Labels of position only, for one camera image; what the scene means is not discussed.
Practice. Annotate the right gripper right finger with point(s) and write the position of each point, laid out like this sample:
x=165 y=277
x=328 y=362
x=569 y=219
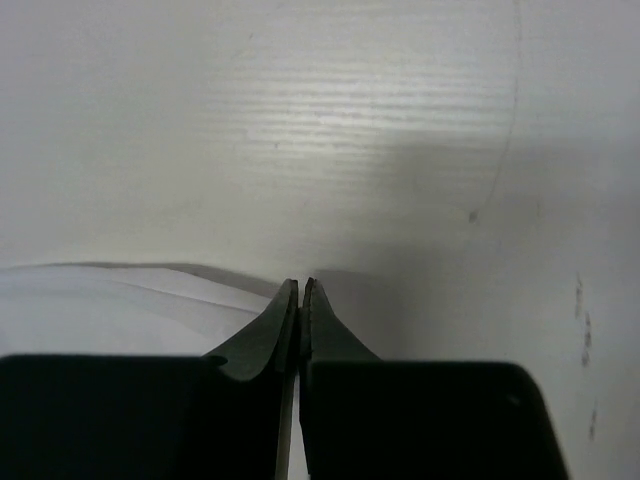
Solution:
x=366 y=418

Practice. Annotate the white t-shirt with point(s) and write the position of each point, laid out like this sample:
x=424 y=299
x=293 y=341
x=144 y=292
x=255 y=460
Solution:
x=125 y=310

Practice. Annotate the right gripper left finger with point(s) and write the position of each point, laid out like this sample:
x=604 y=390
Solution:
x=223 y=415

